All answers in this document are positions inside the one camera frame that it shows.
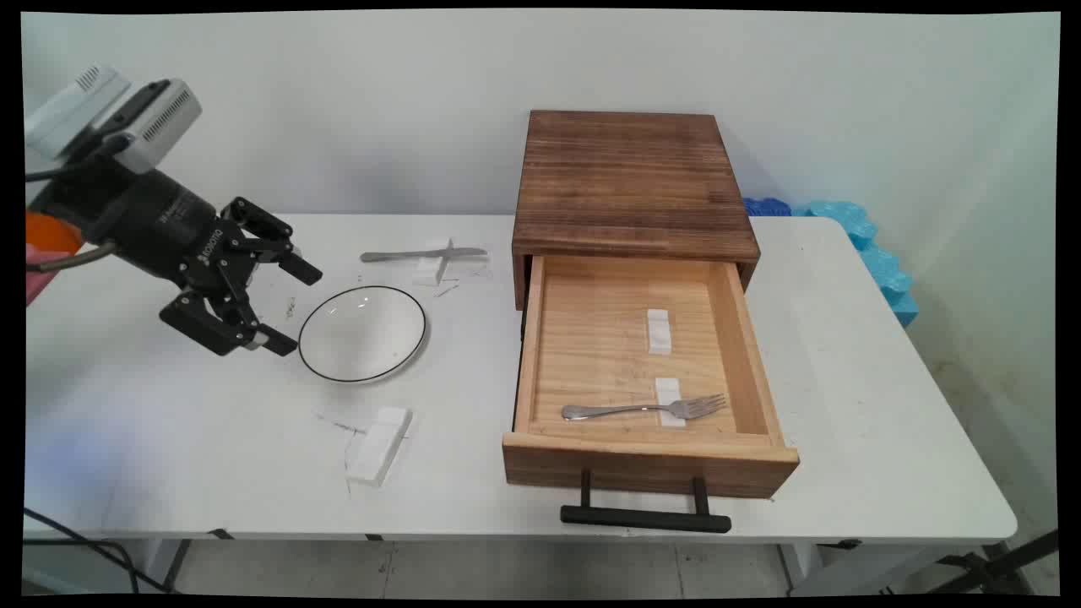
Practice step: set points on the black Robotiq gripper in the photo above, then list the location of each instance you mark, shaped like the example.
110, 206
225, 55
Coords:
156, 219

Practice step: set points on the silver table knife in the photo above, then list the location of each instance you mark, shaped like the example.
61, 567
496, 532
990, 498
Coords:
397, 255

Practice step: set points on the white plate with black rim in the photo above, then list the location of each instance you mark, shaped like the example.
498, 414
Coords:
361, 333

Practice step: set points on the white ceramic cutlery rest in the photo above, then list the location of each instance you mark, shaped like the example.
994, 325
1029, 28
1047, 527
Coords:
667, 390
429, 272
377, 447
659, 331

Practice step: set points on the pink box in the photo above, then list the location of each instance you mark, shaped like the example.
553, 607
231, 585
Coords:
40, 274

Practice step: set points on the light wooden drawer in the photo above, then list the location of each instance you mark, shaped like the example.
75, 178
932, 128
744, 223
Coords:
604, 355

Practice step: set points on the dark wooden drawer cabinet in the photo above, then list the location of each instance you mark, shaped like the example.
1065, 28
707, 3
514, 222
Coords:
629, 181

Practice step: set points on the silver fork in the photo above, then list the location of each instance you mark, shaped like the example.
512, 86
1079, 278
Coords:
625, 410

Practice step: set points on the dark blue foam piece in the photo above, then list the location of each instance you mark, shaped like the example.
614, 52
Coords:
764, 207

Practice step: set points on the cyan foam piece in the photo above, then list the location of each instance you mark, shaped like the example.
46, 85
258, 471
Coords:
882, 266

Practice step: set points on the black metal table frame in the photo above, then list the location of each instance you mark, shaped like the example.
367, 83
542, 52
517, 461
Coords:
996, 566
181, 557

